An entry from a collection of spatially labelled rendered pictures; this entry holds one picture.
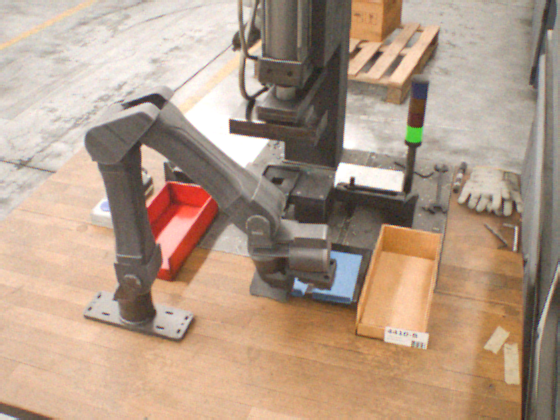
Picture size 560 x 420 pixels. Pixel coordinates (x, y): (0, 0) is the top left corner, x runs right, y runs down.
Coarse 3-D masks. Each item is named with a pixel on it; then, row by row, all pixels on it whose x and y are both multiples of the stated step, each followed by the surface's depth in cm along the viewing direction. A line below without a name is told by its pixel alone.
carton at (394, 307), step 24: (384, 240) 132; (408, 240) 130; (432, 240) 128; (384, 264) 130; (408, 264) 130; (432, 264) 130; (384, 288) 124; (408, 288) 124; (432, 288) 114; (360, 312) 112; (384, 312) 118; (408, 312) 118; (384, 336) 112; (408, 336) 111
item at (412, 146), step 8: (416, 80) 133; (424, 80) 133; (408, 144) 142; (416, 144) 141; (408, 152) 144; (408, 160) 145; (408, 168) 146; (408, 176) 147; (408, 184) 148; (408, 192) 150
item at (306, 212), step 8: (280, 184) 142; (296, 200) 136; (328, 200) 138; (296, 208) 137; (304, 208) 137; (312, 208) 136; (320, 208) 136; (328, 208) 140; (296, 216) 139; (304, 216) 138; (312, 216) 137; (320, 216) 137; (328, 216) 142
